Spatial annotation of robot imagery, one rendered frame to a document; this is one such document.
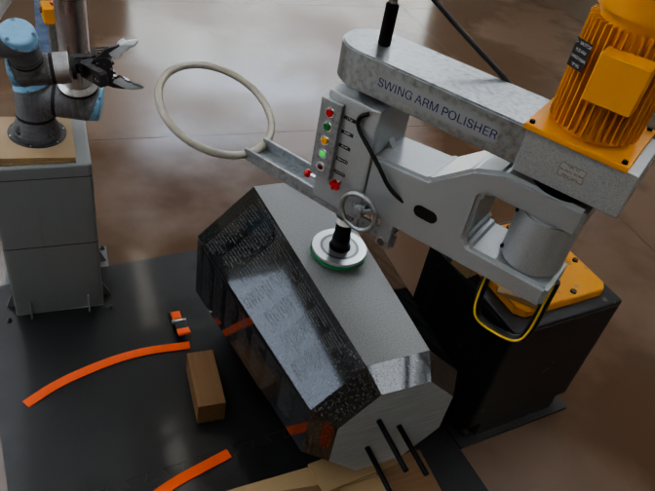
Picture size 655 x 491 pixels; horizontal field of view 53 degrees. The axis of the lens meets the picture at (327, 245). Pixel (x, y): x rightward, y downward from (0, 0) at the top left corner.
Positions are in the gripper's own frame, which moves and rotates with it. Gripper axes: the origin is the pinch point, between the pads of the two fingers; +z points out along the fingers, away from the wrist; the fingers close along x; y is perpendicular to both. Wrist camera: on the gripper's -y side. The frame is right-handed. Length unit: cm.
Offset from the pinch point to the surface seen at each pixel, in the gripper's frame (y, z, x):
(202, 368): -2, 11, 143
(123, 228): 117, -11, 152
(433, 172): -44, 80, 21
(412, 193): -44, 75, 28
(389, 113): -28, 70, 8
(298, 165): 9, 55, 49
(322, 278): -25, 55, 77
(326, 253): -19, 58, 71
